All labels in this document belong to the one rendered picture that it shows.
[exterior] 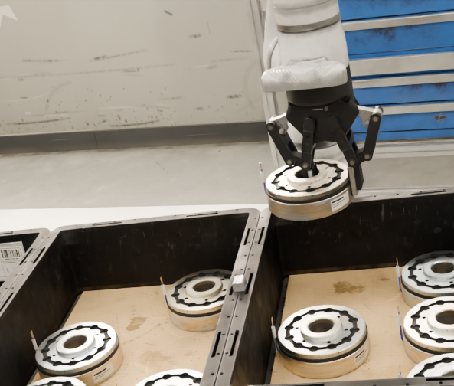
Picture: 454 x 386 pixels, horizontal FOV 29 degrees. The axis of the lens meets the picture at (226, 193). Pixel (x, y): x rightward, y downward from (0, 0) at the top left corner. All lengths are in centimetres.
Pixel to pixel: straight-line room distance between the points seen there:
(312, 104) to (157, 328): 37
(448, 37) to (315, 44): 188
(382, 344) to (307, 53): 34
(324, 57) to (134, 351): 43
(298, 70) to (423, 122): 200
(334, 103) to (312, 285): 28
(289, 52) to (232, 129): 309
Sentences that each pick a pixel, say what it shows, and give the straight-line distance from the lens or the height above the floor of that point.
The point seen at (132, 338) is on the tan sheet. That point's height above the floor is 83.
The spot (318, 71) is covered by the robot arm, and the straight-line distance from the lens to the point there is 90.
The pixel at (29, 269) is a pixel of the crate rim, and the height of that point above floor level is 93.
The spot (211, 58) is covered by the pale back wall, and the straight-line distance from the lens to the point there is 395.
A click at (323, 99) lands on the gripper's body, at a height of 111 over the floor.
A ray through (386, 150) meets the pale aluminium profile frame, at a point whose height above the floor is 29.
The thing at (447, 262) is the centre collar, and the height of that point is 87.
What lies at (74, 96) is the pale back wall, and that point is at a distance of 431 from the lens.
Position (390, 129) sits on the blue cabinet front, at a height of 36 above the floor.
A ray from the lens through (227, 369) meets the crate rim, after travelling 85.
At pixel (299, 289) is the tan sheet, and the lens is 115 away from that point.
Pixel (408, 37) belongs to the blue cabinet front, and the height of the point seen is 66.
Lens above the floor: 142
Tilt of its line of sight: 24 degrees down
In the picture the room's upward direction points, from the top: 11 degrees counter-clockwise
